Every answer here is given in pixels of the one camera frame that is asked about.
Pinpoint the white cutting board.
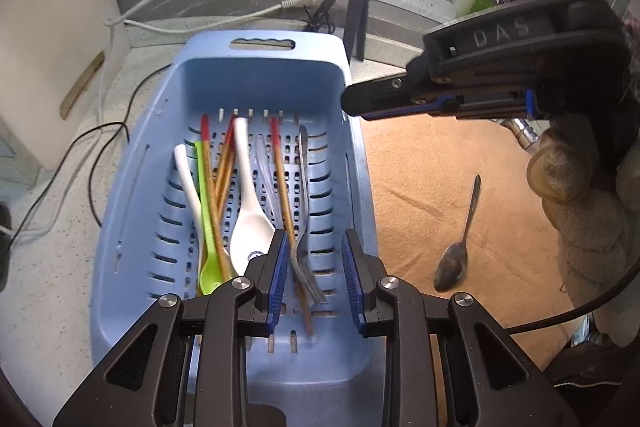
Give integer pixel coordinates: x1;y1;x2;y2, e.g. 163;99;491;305
0;0;131;170

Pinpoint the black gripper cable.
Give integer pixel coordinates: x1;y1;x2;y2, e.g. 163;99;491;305
505;257;636;335

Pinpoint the translucent plastic spoon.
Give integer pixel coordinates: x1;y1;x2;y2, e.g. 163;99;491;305
255;134;286;228

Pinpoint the tangled black cable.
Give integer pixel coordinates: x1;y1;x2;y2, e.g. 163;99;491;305
302;7;336;35

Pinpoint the metal faucet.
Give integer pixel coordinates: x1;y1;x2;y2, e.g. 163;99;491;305
500;117;541;152

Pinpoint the white ceramic soup spoon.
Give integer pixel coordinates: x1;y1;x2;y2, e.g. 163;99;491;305
229;117;278;275

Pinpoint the slim white plastic spoon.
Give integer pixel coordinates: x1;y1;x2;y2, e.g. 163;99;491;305
173;145;207;278

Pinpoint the red-tipped wooden chopstick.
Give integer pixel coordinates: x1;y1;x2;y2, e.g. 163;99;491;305
215;117;237;205
200;114;236;280
215;127;238;258
269;119;316;337

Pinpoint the thin black cable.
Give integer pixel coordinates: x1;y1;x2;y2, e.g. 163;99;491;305
10;64;173;240

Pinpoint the black tripod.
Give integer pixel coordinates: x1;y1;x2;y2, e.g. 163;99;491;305
312;0;373;62

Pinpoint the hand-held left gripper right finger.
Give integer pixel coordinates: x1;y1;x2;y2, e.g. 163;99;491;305
341;229;581;427

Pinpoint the blue plastic drain basket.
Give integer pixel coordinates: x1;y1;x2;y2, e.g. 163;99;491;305
89;31;381;390

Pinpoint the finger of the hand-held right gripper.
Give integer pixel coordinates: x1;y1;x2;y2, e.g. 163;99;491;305
342;77;538;122

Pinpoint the metal fork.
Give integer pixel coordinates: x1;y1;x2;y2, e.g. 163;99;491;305
296;125;326;303

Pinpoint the metal spoon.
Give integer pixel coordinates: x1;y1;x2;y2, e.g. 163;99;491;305
434;174;483;293

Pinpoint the green plastic spoon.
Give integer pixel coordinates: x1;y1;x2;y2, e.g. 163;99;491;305
194;140;225;295

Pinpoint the tan cloth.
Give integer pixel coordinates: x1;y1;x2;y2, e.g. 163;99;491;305
360;117;601;373

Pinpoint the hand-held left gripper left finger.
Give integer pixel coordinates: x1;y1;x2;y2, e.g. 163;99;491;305
52;229;292;427

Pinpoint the person's right hand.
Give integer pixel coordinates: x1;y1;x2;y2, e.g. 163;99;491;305
527;112;640;323

